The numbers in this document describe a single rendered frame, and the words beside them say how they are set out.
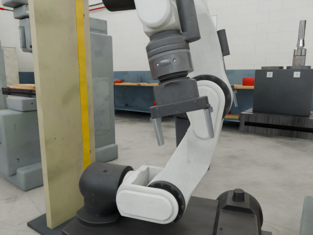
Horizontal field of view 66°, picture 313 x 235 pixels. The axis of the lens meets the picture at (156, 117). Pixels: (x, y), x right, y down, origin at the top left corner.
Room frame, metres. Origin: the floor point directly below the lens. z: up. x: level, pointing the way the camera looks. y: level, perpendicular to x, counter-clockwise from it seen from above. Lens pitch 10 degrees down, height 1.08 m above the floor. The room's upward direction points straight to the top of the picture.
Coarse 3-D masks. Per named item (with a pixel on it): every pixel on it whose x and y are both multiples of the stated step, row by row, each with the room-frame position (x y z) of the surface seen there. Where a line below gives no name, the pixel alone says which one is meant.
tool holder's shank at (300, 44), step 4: (304, 20) 1.03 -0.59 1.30; (300, 24) 1.04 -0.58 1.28; (304, 24) 1.03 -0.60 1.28; (300, 28) 1.03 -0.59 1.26; (304, 28) 1.03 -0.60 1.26; (300, 32) 1.03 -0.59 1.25; (304, 32) 1.03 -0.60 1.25; (300, 36) 1.03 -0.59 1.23; (304, 36) 1.03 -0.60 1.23; (300, 40) 1.03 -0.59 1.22; (296, 44) 1.05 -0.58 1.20; (300, 44) 1.03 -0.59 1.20; (304, 44) 1.03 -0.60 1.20
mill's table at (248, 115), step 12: (240, 120) 1.04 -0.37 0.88; (252, 120) 1.02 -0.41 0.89; (264, 120) 0.99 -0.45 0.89; (276, 120) 0.97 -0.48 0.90; (288, 120) 0.94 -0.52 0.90; (300, 120) 0.92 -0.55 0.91; (312, 120) 0.90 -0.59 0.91; (264, 132) 0.99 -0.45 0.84; (276, 132) 0.96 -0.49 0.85; (288, 132) 0.94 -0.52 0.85; (300, 132) 0.92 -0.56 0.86; (312, 132) 0.89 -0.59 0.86
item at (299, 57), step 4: (296, 52) 1.03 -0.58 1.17; (300, 52) 1.02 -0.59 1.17; (304, 52) 1.02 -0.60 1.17; (296, 56) 1.03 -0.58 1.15; (300, 56) 1.02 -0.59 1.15; (304, 56) 1.02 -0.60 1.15; (296, 60) 1.03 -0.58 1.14; (300, 60) 1.02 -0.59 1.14; (304, 60) 1.02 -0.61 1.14; (292, 64) 1.05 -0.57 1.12; (296, 64) 1.03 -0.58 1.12; (300, 64) 1.02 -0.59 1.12; (304, 64) 1.02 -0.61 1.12
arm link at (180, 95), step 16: (160, 64) 0.47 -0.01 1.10; (176, 64) 0.47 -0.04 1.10; (192, 64) 0.50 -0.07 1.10; (160, 80) 0.50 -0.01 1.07; (176, 80) 0.47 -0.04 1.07; (192, 80) 0.47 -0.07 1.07; (160, 96) 0.49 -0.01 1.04; (176, 96) 0.48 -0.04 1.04; (192, 96) 0.47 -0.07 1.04; (160, 112) 0.48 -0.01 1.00; (176, 112) 0.47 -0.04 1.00
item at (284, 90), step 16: (256, 80) 1.07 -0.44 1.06; (272, 80) 1.04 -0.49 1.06; (288, 80) 1.01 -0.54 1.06; (304, 80) 0.98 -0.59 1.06; (256, 96) 1.07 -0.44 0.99; (272, 96) 1.03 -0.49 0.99; (288, 96) 1.00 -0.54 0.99; (304, 96) 0.97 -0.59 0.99; (272, 112) 1.03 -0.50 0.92; (288, 112) 1.00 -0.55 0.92; (304, 112) 0.97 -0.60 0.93
